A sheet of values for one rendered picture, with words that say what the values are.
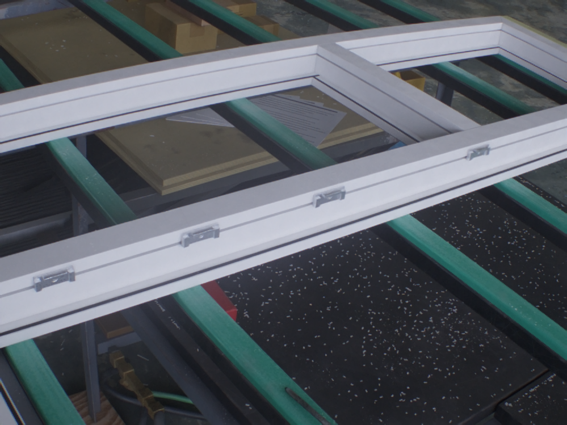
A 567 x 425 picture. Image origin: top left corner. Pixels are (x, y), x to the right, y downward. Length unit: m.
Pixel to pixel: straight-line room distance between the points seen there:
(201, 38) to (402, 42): 0.75
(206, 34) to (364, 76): 0.90
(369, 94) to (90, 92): 0.48
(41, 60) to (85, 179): 1.07
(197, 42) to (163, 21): 0.12
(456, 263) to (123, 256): 0.43
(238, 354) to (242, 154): 0.89
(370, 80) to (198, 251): 0.56
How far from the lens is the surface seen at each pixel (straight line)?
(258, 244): 0.99
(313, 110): 1.91
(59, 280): 0.86
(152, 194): 1.59
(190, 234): 0.91
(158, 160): 1.65
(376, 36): 1.59
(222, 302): 1.29
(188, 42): 2.20
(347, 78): 1.43
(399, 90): 1.34
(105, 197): 1.09
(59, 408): 0.79
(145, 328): 1.34
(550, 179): 3.33
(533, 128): 1.33
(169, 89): 1.33
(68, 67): 2.12
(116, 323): 1.75
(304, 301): 1.38
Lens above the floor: 1.44
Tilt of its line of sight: 31 degrees down
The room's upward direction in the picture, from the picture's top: 8 degrees clockwise
